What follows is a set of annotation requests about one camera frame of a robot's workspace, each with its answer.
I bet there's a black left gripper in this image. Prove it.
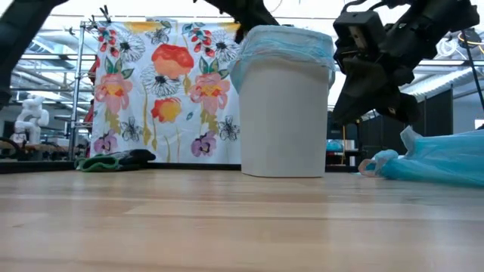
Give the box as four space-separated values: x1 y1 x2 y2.
192 0 281 45

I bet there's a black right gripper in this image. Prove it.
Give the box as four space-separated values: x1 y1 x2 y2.
332 2 455 126

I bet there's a blue trash bag with trash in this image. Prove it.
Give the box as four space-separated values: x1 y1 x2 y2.
228 24 337 94

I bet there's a white plastic trash can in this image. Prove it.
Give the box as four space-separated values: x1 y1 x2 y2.
237 24 337 178

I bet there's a black partition panel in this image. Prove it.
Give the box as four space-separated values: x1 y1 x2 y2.
358 88 455 159

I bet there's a black monitor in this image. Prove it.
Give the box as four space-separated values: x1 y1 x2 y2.
327 111 358 141

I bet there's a thin black pole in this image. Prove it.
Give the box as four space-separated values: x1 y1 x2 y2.
459 28 484 110

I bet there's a floral printed cloth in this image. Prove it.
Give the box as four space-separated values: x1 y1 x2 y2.
90 20 243 165

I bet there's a black clip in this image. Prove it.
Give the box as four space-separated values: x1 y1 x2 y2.
98 4 113 23

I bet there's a red cloth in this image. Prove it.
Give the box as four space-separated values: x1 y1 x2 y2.
83 56 100 124

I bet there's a black cloth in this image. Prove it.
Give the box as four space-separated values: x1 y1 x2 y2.
109 148 157 167

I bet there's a background wooden table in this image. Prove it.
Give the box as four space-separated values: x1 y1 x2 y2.
0 140 73 154

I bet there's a black ceiling cable reel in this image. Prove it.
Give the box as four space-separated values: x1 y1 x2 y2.
457 26 483 49

